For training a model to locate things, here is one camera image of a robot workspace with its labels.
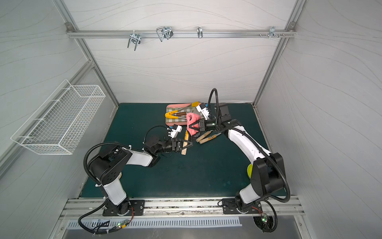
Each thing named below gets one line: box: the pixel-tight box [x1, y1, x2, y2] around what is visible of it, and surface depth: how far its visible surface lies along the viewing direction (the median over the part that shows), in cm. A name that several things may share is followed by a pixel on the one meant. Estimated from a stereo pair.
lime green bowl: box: [247, 163, 254, 179], surface depth 83 cm
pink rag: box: [186, 112, 201, 136], surface depth 76 cm
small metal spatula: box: [172, 111, 187, 116], surface depth 114 cm
